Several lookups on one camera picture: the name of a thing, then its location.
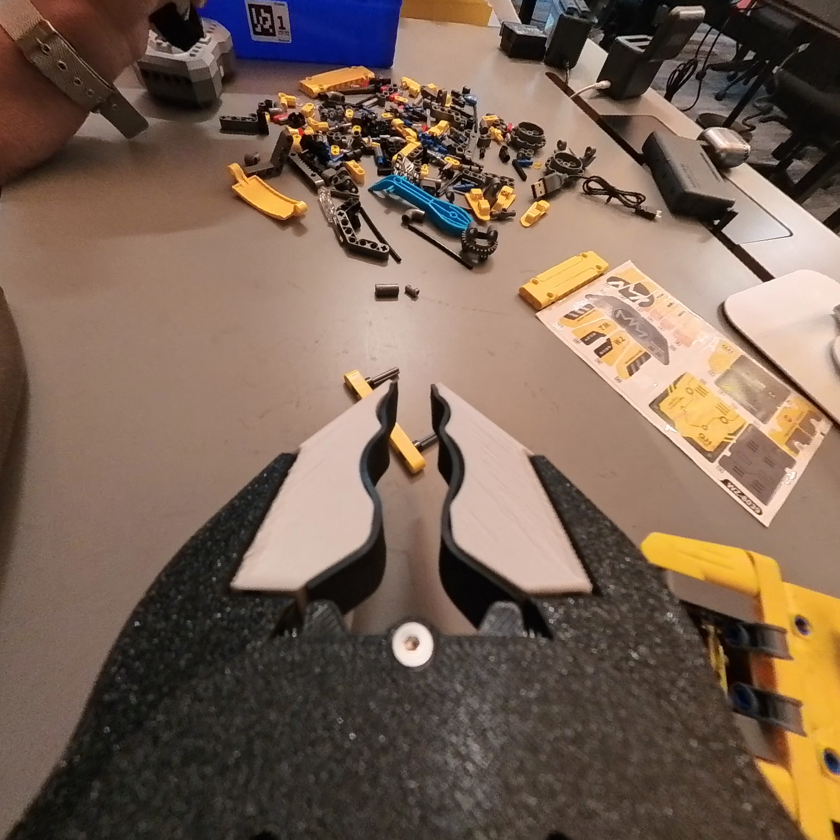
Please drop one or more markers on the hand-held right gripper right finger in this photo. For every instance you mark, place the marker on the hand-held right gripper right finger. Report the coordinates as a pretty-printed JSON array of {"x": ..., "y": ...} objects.
[{"x": 518, "y": 525}]

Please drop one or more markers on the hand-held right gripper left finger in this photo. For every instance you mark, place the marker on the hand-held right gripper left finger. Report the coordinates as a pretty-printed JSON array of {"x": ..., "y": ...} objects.
[{"x": 308, "y": 518}]

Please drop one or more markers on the yellow thin beam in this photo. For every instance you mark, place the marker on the yellow thin beam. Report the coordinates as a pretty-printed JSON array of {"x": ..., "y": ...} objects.
[{"x": 407, "y": 453}]

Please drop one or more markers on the yellow toy vehicle model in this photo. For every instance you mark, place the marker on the yellow toy vehicle model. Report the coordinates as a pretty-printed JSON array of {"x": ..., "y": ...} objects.
[{"x": 787, "y": 656}]

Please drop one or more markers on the grey elbow piece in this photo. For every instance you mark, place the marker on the grey elbow piece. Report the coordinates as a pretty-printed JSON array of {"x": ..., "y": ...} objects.
[{"x": 413, "y": 216}]

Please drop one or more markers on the person's left forearm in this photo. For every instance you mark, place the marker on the person's left forearm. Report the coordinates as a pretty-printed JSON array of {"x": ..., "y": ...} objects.
[{"x": 33, "y": 124}]

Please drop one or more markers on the person's left hand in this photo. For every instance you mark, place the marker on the person's left hand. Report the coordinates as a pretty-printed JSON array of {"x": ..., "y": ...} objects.
[{"x": 111, "y": 33}]

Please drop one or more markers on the grey toy remote control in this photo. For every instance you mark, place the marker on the grey toy remote control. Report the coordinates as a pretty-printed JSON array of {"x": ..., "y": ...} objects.
[{"x": 184, "y": 75}]

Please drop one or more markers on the blue bin with printed tag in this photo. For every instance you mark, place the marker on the blue bin with printed tag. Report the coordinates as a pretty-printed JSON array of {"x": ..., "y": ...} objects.
[{"x": 341, "y": 33}]

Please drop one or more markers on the long yellow curved panel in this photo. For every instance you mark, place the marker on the long yellow curved panel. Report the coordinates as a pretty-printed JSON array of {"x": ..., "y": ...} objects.
[{"x": 262, "y": 193}]

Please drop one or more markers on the yellow sticker sheet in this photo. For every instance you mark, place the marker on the yellow sticker sheet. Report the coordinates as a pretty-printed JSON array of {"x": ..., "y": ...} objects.
[{"x": 689, "y": 394}]

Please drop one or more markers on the pile of small building pieces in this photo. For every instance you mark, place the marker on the pile of small building pieces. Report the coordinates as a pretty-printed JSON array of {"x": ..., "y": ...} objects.
[{"x": 394, "y": 131}]

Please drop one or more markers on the dark grey sleeve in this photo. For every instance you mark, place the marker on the dark grey sleeve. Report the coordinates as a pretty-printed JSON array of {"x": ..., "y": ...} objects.
[{"x": 387, "y": 291}]

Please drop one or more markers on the yellow rectangular panel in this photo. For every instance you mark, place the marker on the yellow rectangular panel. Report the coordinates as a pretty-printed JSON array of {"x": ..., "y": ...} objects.
[{"x": 564, "y": 279}]

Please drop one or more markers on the yellow storage bin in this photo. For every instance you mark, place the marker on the yellow storage bin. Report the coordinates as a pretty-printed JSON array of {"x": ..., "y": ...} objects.
[{"x": 446, "y": 10}]

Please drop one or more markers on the dark grey angled beam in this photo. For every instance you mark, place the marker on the dark grey angled beam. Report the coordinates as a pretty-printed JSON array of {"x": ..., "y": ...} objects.
[{"x": 354, "y": 236}]

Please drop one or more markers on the black bevel gear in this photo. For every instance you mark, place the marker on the black bevel gear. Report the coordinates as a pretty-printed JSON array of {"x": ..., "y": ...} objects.
[{"x": 479, "y": 246}]

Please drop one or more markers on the thick black rod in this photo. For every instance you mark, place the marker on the thick black rod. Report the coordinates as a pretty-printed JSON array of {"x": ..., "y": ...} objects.
[{"x": 436, "y": 243}]

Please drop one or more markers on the blue plastic separator tool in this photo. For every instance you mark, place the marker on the blue plastic separator tool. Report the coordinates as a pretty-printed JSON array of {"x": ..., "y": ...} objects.
[{"x": 426, "y": 203}]

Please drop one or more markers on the small yellow curved piece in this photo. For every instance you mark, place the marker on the small yellow curved piece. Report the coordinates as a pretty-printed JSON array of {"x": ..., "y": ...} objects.
[{"x": 535, "y": 213}]

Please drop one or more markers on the yellow fender piece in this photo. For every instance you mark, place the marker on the yellow fender piece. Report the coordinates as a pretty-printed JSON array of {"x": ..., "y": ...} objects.
[{"x": 479, "y": 203}]

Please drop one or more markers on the white book stand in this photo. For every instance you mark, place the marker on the white book stand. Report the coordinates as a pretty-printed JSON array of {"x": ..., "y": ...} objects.
[{"x": 787, "y": 321}]

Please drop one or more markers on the small black box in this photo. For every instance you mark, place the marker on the small black box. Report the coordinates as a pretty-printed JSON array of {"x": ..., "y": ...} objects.
[{"x": 522, "y": 40}]

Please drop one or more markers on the black wheel hub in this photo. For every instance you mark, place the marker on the black wheel hub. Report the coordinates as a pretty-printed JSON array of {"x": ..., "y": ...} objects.
[
  {"x": 564, "y": 162},
  {"x": 528, "y": 136}
]

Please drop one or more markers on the black battery charger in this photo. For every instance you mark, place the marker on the black battery charger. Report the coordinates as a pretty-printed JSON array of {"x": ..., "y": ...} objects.
[{"x": 568, "y": 39}]

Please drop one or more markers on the black charging dock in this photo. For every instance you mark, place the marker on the black charging dock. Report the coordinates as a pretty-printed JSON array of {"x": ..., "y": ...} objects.
[{"x": 643, "y": 65}]

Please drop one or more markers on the black office chair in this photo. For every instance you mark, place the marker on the black office chair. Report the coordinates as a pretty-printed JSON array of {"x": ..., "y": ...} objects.
[{"x": 800, "y": 98}]

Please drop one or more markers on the wooden side table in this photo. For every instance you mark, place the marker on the wooden side table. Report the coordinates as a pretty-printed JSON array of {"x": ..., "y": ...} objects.
[{"x": 814, "y": 10}]

